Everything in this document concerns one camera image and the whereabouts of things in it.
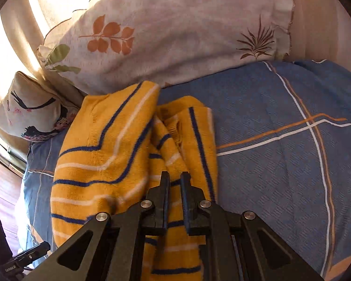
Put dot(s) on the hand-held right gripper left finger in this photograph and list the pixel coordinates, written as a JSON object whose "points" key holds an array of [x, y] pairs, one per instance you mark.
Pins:
{"points": [[164, 193]]}

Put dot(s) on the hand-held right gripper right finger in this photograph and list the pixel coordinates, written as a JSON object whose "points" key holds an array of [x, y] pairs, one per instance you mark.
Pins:
{"points": [[186, 193]]}

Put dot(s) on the yellow striped sweater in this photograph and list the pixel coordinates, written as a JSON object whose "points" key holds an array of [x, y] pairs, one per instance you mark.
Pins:
{"points": [[105, 164]]}

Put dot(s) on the blue plaid bed sheet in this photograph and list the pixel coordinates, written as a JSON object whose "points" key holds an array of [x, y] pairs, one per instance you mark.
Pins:
{"points": [[280, 152]]}

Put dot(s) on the bird print cushion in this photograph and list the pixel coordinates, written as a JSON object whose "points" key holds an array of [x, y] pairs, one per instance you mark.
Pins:
{"points": [[32, 114]]}

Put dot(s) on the leaf print pillow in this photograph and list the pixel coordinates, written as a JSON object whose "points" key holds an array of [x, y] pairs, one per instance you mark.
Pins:
{"points": [[169, 32]]}

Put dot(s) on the beige curtain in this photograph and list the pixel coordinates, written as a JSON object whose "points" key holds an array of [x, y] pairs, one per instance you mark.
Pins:
{"points": [[32, 20]]}

